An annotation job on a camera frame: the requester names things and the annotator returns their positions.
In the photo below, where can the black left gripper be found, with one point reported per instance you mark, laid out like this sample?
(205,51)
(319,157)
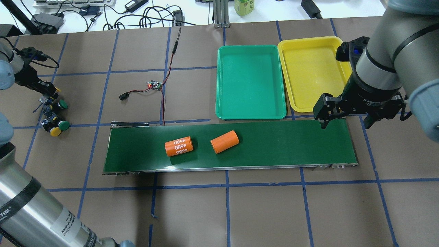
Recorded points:
(24,76)

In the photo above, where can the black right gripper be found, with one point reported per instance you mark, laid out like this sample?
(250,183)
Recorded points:
(366,94)

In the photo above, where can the green push button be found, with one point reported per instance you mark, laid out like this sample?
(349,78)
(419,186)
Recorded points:
(54,108)
(55,122)

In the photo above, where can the plain orange cylinder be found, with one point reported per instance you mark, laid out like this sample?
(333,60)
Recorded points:
(224,142)

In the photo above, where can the orange cylinder with 4680 print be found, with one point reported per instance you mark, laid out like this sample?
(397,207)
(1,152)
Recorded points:
(178,146)

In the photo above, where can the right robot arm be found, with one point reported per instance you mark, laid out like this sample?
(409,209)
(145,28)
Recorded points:
(394,71)

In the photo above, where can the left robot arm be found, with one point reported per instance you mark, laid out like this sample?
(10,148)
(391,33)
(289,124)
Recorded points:
(30,215)

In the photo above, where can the green conveyor belt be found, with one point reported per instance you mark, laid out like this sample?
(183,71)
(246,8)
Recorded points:
(267,144)

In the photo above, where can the yellow tray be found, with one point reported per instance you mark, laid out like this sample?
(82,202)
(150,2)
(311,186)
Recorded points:
(310,68)

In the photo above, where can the black connector plug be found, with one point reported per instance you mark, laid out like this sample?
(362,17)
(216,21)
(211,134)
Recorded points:
(124,96)

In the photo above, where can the green tray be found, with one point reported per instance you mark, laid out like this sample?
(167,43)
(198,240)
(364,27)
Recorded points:
(249,83)

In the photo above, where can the small motor controller board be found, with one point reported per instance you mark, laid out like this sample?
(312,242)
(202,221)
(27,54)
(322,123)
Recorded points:
(154,85)

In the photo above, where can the green tea bottle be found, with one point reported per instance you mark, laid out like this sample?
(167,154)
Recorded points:
(244,7)

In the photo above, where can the black power adapter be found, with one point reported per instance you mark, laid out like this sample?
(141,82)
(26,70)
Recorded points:
(178,18)

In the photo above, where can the aluminium frame post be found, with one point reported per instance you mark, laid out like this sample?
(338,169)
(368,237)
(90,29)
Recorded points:
(221,14)

